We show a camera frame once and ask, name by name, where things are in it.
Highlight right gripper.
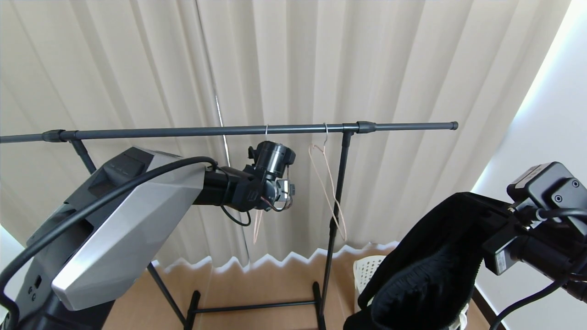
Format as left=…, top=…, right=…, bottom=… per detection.
left=482, top=229, right=578, bottom=282

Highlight black shorts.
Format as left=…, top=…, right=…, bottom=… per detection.
left=343, top=192, right=512, bottom=330

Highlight pink clothes hanger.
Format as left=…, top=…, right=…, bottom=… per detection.
left=252, top=124, right=270, bottom=244
left=308, top=123, right=348, bottom=242

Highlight white laundry basket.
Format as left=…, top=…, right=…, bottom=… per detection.
left=353, top=255, right=469, bottom=330

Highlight black clothes rack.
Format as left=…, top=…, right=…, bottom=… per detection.
left=0, top=121, right=459, bottom=330

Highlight beige curtain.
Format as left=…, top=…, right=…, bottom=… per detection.
left=0, top=0, right=571, bottom=275

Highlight black cable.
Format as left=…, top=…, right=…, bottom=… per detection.
left=0, top=156, right=220, bottom=330
left=488, top=205, right=587, bottom=330

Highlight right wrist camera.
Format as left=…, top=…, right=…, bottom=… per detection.
left=506, top=161, right=587, bottom=239

